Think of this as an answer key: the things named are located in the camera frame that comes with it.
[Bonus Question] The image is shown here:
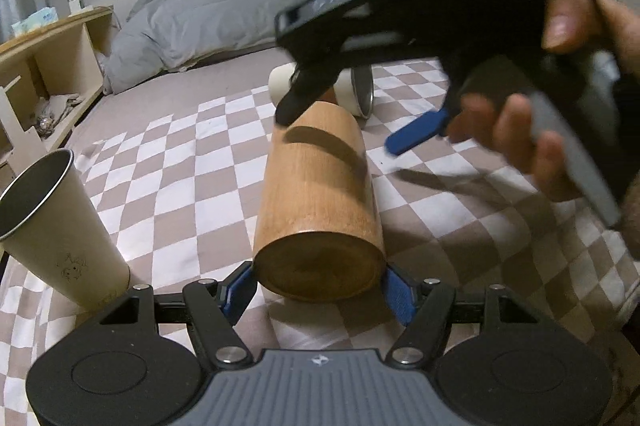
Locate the brown wooden cup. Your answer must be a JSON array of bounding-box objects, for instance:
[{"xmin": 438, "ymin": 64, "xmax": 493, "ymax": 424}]
[{"xmin": 253, "ymin": 101, "xmax": 386, "ymax": 303}]

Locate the white and rust ceramic cup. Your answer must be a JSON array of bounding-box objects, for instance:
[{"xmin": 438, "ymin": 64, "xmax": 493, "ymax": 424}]
[{"xmin": 268, "ymin": 62, "xmax": 374, "ymax": 120}]

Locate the person's right hand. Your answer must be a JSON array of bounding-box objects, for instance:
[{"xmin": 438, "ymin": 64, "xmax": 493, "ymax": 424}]
[{"xmin": 446, "ymin": 0, "xmax": 640, "ymax": 203}]

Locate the brown white checkered cloth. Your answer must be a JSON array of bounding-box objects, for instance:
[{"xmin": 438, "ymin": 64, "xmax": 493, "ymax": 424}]
[{"xmin": 0, "ymin": 58, "xmax": 640, "ymax": 426}]

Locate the cream metal tumbler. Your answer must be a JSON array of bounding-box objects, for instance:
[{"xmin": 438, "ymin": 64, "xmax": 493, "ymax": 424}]
[{"xmin": 1, "ymin": 149, "xmax": 130, "ymax": 310}]

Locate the grey duvet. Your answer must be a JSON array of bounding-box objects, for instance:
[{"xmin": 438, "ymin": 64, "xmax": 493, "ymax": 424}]
[{"xmin": 103, "ymin": 0, "xmax": 299, "ymax": 94}]

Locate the light wooden shelf unit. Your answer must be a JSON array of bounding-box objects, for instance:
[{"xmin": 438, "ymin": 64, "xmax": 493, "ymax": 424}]
[{"xmin": 1, "ymin": 6, "xmax": 119, "ymax": 187}]

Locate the tissue pack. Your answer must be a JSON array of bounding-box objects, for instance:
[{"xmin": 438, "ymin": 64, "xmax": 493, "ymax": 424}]
[{"xmin": 12, "ymin": 7, "xmax": 58, "ymax": 38}]

